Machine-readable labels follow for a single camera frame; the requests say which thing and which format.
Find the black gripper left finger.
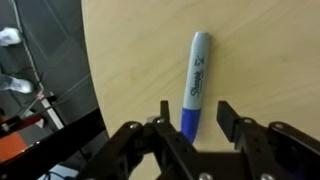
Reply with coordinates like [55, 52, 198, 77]
[74, 99, 199, 180]

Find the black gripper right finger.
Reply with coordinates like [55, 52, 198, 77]
[216, 100, 320, 180]

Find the blue grey Sharpie marker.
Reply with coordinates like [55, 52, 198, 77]
[180, 31, 212, 144]

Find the white power strip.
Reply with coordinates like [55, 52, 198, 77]
[39, 94, 65, 131]

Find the white shoe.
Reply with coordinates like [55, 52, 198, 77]
[0, 74, 35, 95]
[0, 26, 23, 48]

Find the white floor cable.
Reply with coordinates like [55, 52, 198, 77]
[9, 0, 46, 93]

